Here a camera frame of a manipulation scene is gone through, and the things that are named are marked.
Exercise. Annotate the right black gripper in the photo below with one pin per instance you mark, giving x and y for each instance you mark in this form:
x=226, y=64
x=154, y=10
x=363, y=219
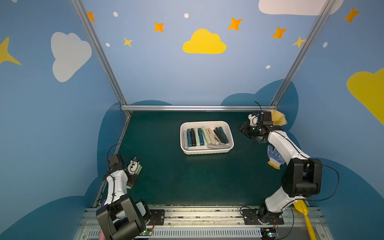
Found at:
x=249, y=130

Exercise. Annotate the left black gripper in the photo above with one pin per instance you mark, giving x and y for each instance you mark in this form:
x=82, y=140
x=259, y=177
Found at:
x=131, y=181

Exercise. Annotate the black pliers group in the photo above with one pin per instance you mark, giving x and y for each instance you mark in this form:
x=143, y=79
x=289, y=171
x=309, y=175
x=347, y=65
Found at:
x=220, y=136
x=193, y=137

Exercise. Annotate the beige pliers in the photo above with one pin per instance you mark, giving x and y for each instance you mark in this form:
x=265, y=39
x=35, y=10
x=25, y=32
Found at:
x=211, y=136

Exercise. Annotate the white plastic storage box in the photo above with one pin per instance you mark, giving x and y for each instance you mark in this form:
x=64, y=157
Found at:
x=203, y=149

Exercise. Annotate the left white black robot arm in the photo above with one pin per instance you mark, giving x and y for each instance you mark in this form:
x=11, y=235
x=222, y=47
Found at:
x=121, y=218

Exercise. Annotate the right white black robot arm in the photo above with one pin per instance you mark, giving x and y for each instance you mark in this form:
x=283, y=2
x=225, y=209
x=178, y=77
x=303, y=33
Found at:
x=302, y=177

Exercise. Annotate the yellow ruffled glass vase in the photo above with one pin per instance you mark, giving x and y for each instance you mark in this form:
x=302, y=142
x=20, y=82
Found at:
x=278, y=118

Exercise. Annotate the blue white work glove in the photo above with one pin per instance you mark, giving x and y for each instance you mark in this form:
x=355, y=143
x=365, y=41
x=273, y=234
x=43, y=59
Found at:
x=275, y=158

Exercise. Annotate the left green circuit board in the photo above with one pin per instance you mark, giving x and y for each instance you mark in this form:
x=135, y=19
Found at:
x=147, y=233

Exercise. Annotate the green circuit board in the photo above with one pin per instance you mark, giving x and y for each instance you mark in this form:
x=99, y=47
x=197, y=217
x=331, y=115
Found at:
x=268, y=234
x=147, y=233

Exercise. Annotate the yellow toy shovel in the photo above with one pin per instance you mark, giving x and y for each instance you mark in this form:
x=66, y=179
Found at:
x=301, y=207

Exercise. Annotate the right green circuit board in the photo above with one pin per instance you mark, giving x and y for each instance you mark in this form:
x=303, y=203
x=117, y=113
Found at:
x=268, y=234

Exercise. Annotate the aluminium frame rear bar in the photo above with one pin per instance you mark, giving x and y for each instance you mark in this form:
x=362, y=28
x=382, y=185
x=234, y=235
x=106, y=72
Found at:
x=154, y=108

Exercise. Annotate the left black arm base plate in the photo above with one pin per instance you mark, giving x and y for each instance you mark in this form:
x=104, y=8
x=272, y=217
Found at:
x=157, y=217

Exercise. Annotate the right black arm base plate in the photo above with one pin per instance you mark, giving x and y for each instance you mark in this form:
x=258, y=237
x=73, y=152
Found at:
x=252, y=217

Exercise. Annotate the aluminium rail base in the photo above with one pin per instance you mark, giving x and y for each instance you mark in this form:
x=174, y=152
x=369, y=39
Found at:
x=222, y=223

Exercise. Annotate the right aluminium frame post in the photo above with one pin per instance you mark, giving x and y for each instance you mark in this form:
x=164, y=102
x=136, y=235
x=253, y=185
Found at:
x=304, y=50

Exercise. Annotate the aluminium frame post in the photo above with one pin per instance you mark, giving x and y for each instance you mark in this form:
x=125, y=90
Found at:
x=88, y=26
x=304, y=50

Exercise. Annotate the left aluminium frame post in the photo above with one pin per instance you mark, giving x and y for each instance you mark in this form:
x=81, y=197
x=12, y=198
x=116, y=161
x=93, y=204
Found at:
x=88, y=26

